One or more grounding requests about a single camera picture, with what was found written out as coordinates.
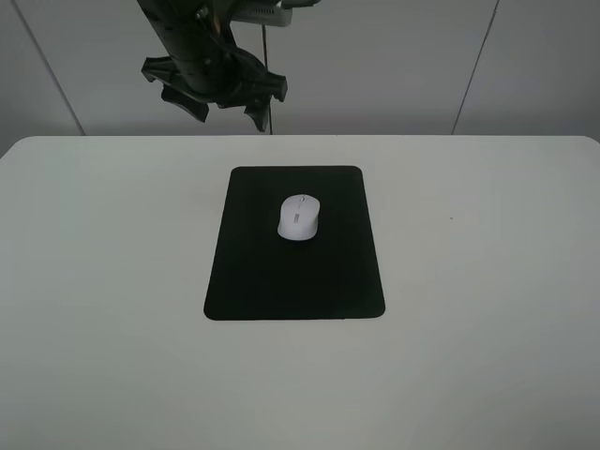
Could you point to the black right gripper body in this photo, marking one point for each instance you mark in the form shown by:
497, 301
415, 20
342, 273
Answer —
203, 61

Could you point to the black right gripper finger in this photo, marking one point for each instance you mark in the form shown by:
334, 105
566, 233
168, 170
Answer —
196, 109
258, 112

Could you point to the white computer mouse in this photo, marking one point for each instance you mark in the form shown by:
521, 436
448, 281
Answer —
298, 218

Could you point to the black mouse pad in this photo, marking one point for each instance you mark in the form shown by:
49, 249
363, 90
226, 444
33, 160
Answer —
257, 275

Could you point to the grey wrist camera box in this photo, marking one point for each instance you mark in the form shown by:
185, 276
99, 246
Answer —
269, 13

